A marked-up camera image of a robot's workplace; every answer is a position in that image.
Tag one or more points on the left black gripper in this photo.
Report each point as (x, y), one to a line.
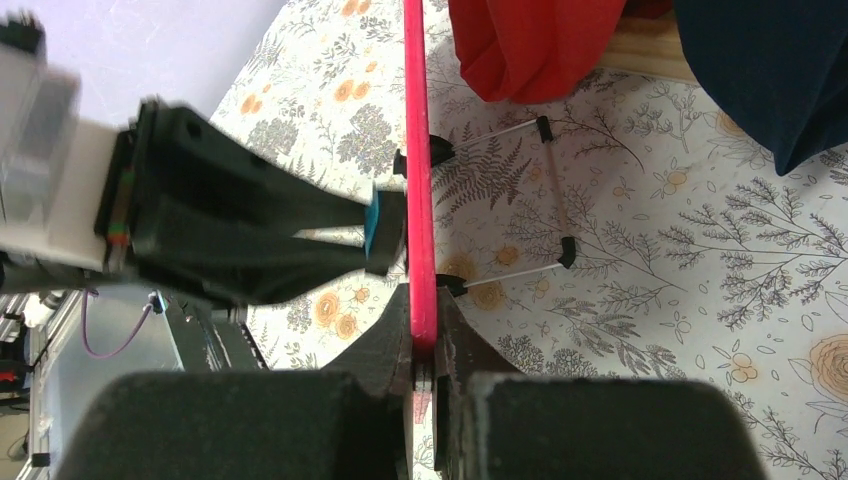
(183, 206)

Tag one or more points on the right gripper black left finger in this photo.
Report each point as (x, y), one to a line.
(380, 359)

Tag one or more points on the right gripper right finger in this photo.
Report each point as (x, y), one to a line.
(460, 350)

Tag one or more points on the pink framed whiteboard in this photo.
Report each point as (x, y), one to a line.
(421, 250)

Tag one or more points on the floral patterned tablecloth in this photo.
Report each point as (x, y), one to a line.
(695, 259)

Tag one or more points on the red tank top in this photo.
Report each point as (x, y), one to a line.
(530, 51)

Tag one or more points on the wooden clothes rack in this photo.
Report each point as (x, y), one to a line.
(648, 47)

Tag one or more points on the dark navy basketball jersey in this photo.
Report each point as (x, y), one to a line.
(778, 69)

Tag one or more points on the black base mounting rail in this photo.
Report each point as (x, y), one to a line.
(211, 340)

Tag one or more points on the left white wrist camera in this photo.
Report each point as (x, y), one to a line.
(54, 163)

